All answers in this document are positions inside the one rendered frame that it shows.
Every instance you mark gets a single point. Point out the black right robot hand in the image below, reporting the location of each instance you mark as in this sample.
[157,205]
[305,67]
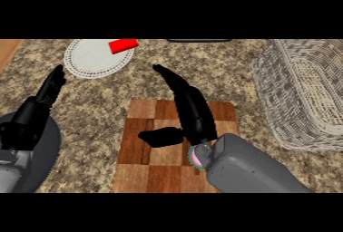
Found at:
[193,114]

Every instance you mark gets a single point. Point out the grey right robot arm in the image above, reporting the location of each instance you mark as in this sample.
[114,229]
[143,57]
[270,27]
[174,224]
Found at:
[250,166]

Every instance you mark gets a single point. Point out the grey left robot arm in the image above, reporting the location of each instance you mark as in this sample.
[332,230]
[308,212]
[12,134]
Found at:
[11,170]

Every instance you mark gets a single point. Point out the pink cupcake with teal wrapper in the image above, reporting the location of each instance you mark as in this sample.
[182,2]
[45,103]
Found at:
[196,157]

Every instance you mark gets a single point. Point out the checkered wooden cutting board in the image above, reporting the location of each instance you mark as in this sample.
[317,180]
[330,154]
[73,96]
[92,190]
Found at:
[151,151]

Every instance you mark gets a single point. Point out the white wicker basket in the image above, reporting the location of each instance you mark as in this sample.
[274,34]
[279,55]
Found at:
[299,93]

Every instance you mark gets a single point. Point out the light wooden board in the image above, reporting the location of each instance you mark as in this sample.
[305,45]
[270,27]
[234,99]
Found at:
[7,51]

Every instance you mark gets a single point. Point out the red block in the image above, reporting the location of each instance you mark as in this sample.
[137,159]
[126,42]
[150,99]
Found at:
[123,45]

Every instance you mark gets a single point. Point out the white round placemat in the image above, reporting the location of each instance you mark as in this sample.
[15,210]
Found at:
[97,59]

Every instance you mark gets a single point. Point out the dark grey round plate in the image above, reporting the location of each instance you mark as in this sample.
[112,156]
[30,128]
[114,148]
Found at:
[45,157]

